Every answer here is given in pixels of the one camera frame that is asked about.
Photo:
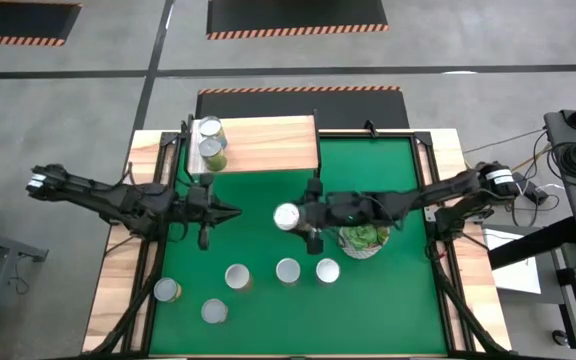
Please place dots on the green sliced peaches can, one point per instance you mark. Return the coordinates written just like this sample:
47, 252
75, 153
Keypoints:
214, 310

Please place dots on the orange pineapple label can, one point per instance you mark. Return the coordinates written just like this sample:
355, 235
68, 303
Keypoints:
238, 276
286, 216

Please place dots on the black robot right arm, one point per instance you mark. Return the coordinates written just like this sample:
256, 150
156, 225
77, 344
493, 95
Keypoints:
418, 197

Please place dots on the blue cherries label can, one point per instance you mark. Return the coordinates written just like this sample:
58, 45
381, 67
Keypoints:
327, 270
210, 127

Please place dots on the succulent in white patterned pot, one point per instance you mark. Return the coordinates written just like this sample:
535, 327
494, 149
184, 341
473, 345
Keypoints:
363, 240

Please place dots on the black power adapter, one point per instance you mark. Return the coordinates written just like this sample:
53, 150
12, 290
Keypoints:
530, 189

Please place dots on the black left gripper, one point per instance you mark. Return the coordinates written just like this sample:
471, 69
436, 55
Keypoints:
202, 210

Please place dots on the green table mat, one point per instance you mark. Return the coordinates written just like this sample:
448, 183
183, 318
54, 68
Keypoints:
278, 325

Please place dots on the white rectangular panel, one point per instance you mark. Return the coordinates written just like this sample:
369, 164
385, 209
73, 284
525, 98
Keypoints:
518, 277

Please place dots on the peaches label can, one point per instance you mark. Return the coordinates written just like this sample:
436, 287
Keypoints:
288, 270

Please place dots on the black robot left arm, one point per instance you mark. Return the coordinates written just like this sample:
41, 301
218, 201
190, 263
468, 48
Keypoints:
118, 200

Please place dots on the black aluminium rig frame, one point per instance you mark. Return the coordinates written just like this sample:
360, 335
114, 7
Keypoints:
393, 135

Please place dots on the green label can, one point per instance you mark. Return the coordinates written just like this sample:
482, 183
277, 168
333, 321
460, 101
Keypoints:
211, 149

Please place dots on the red circle-pattern can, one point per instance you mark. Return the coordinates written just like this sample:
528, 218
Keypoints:
166, 289

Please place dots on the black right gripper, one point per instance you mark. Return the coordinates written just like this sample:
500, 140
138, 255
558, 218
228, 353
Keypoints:
330, 210

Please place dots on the wooden shelf with black legs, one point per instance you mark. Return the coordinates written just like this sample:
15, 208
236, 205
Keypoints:
268, 145

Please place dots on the black hazard-striped floor mat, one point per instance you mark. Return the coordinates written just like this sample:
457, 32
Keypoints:
358, 107
18, 20
298, 15

